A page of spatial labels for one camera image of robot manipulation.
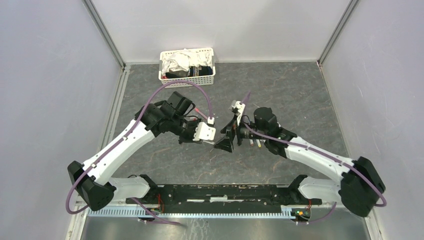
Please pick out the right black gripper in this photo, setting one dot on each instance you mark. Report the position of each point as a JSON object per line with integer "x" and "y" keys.
{"x": 226, "y": 143}

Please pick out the white plastic basket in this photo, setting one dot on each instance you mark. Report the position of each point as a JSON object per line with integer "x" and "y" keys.
{"x": 201, "y": 81}

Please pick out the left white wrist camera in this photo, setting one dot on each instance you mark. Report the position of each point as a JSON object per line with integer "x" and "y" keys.
{"x": 203, "y": 131}

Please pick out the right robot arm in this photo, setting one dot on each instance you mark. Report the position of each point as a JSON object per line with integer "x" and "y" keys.
{"x": 355, "y": 183}

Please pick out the white cloth in basket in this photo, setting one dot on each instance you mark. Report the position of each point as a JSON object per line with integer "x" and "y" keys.
{"x": 183, "y": 59}

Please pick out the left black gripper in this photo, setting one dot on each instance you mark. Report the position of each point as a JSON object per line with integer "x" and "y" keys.
{"x": 190, "y": 139}

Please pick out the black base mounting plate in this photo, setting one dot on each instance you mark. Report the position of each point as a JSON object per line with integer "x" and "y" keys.
{"x": 224, "y": 199}

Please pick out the black striped cloth in basket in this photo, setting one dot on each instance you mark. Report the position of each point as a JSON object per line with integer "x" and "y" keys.
{"x": 193, "y": 71}

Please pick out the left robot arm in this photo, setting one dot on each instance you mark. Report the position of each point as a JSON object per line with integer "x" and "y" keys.
{"x": 93, "y": 179}

